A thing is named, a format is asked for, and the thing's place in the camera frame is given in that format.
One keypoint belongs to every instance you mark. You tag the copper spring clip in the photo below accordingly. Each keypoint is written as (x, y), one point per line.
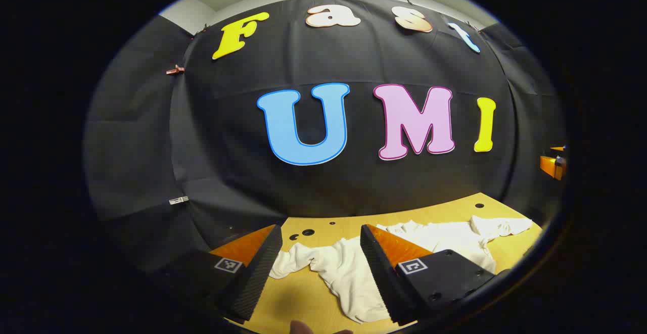
(174, 70)

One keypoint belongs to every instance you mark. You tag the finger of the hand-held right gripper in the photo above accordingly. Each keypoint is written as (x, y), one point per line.
(550, 166)

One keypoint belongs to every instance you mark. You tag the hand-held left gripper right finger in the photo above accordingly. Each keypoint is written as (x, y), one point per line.
(384, 283)

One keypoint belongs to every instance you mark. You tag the white spring clip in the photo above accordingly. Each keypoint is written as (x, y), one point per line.
(178, 200)

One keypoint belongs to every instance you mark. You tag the white garment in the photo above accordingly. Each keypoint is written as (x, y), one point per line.
(349, 273)

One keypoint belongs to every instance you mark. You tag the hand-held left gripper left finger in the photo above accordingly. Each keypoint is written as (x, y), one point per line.
(252, 283)

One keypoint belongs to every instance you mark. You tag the black backdrop cloth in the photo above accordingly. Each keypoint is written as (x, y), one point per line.
(227, 147)

